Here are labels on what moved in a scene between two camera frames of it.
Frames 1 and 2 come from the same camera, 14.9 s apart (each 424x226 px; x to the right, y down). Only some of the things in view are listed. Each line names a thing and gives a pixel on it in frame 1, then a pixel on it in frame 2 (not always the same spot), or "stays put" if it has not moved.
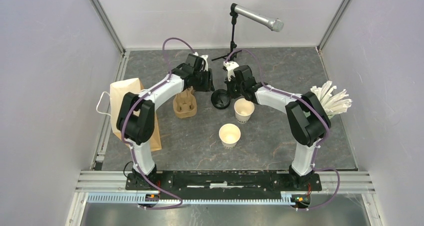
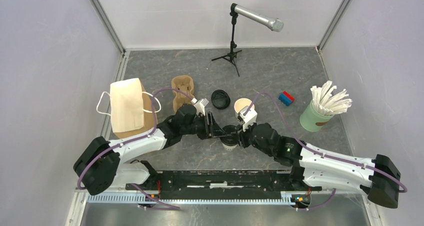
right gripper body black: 235,89 to 244,136
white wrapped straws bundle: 334,103 stays put
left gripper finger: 211,86 to 216,130
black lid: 220,98 to 230,131
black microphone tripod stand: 232,55 stays put
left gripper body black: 201,81 to 202,127
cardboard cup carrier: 184,103 stays put
